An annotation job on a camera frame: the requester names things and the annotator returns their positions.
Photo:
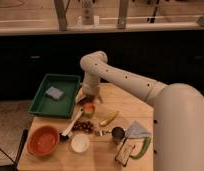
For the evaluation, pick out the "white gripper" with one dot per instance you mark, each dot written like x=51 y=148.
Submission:
x=90 y=90

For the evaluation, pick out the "red orange apple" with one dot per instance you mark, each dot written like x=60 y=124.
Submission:
x=89 y=108

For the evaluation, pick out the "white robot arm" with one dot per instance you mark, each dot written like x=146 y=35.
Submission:
x=178 y=112

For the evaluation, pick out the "green plastic cup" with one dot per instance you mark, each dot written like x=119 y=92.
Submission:
x=88 y=114

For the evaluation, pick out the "metal measuring cup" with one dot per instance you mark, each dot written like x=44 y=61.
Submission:
x=117 y=134

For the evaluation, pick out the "dark red bowl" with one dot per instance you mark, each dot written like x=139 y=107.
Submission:
x=85 y=99

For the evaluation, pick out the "grey blue sponge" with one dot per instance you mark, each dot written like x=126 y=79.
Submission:
x=55 y=93

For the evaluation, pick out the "yellow banana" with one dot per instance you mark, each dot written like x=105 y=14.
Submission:
x=109 y=119

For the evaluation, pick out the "bunch of dark grapes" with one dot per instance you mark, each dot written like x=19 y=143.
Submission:
x=85 y=126

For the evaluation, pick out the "green plastic tray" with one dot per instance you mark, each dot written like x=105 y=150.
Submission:
x=45 y=106

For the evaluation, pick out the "small white bowl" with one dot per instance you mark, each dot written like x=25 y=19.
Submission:
x=80 y=143

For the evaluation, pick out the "grey blue cloth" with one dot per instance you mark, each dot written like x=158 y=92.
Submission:
x=136 y=131

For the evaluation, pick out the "black rectangular box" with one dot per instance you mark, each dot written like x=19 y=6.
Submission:
x=124 y=152

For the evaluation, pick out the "orange bowl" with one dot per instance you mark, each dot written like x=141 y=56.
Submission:
x=43 y=141

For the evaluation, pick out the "green curved handle tool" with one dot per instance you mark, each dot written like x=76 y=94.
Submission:
x=145 y=146

